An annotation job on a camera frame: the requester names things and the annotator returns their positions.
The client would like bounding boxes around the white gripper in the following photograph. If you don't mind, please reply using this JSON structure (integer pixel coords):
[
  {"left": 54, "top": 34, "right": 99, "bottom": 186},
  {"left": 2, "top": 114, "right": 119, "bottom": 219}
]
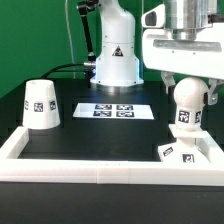
[{"left": 141, "top": 3, "right": 224, "bottom": 105}]

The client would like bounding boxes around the white lamp bulb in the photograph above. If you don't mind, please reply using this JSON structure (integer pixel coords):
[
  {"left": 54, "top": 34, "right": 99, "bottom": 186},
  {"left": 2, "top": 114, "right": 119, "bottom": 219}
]
[{"left": 174, "top": 77, "right": 208, "bottom": 131}]

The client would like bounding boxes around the white lamp base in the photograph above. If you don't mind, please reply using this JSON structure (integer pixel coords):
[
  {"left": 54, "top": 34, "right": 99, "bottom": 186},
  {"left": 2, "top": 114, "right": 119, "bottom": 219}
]
[{"left": 158, "top": 124, "right": 209, "bottom": 164}]

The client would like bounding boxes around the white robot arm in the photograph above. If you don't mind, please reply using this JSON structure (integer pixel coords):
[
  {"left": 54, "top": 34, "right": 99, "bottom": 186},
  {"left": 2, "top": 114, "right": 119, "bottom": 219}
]
[{"left": 92, "top": 0, "right": 224, "bottom": 105}]

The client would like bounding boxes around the white lamp shade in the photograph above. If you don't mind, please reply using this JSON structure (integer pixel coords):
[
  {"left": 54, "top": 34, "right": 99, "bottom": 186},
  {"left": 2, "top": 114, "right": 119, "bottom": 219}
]
[{"left": 22, "top": 79, "right": 60, "bottom": 130}]

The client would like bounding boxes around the white marker sheet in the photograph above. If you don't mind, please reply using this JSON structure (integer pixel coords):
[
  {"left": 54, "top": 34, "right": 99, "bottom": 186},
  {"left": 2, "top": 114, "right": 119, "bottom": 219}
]
[{"left": 73, "top": 103, "right": 154, "bottom": 120}]

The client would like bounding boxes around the white U-shaped fence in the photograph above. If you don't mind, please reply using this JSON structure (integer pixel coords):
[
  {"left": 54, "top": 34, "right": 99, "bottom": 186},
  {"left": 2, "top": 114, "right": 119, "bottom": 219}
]
[{"left": 0, "top": 126, "right": 224, "bottom": 186}]

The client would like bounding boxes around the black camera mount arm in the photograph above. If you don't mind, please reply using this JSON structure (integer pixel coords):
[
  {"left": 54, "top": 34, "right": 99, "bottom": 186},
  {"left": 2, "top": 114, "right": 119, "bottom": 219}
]
[{"left": 77, "top": 0, "right": 99, "bottom": 62}]

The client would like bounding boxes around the black cable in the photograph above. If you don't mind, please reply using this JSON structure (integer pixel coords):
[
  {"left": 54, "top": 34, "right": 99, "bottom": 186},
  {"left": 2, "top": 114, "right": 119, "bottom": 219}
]
[{"left": 42, "top": 62, "right": 98, "bottom": 80}]

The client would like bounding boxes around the white thin cable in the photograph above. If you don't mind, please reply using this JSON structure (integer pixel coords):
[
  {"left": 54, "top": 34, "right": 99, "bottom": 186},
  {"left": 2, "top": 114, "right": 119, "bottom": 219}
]
[{"left": 65, "top": 0, "right": 76, "bottom": 80}]

